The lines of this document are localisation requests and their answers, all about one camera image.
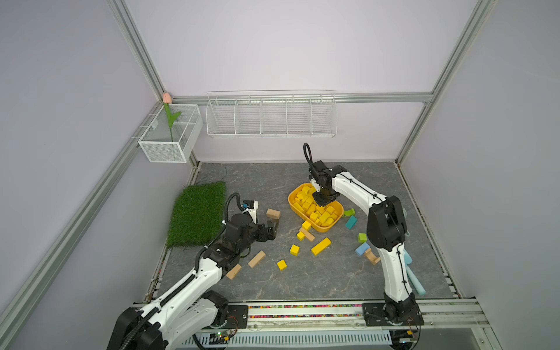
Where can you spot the light blue plastic scoop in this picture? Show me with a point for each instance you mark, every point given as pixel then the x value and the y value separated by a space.
pixel 412 276

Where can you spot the yellow long block diagonal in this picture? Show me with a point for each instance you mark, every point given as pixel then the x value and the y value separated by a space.
pixel 321 246

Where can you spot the white mesh corner basket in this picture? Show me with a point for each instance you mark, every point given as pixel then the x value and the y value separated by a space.
pixel 155 140

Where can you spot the yellow cube below flat block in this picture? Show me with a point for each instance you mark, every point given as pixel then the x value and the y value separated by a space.
pixel 294 250

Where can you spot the light blue block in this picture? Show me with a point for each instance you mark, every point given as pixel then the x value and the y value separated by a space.
pixel 360 251

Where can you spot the pink artificial tulip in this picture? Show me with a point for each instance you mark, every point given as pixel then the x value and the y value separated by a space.
pixel 171 117

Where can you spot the teal block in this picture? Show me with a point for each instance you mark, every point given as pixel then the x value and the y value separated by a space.
pixel 352 221

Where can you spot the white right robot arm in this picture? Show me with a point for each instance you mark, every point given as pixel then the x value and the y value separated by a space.
pixel 386 229

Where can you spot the natural wood long block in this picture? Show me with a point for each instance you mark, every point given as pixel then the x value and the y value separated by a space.
pixel 256 259

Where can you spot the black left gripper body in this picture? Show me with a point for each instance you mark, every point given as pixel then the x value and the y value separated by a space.
pixel 257 234

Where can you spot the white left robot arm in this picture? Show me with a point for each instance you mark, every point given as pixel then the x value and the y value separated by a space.
pixel 191 305

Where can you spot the yellow cube beside wood block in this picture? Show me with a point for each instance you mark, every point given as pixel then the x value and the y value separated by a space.
pixel 306 226

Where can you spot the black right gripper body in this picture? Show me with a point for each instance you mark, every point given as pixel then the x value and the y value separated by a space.
pixel 322 197

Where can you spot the natural wood arch block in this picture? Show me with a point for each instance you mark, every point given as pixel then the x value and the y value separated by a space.
pixel 371 257

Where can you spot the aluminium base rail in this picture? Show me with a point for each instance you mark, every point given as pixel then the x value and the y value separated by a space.
pixel 317 324

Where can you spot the white wire shelf basket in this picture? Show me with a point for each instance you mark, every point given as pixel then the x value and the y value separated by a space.
pixel 272 113

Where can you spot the natural wood block lower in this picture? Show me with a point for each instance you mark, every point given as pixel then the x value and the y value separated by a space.
pixel 232 274

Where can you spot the yellow plastic tub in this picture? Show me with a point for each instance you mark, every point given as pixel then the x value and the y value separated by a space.
pixel 321 218

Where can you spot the green artificial grass mat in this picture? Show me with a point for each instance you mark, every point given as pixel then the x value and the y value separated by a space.
pixel 197 215

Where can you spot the natural wood centre block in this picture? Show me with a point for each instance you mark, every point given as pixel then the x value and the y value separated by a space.
pixel 304 233

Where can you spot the yellow small cube bottom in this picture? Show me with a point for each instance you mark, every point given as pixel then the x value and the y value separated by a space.
pixel 282 265

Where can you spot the green small cube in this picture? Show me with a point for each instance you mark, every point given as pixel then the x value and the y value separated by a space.
pixel 362 237

